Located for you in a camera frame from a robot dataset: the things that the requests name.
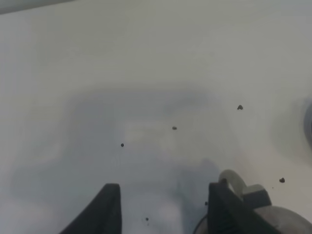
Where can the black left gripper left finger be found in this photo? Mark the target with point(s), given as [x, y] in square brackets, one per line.
[102, 216]

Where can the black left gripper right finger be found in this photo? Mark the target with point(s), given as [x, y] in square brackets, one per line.
[227, 214]

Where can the stainless steel teapot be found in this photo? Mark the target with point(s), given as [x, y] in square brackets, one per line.
[257, 198]

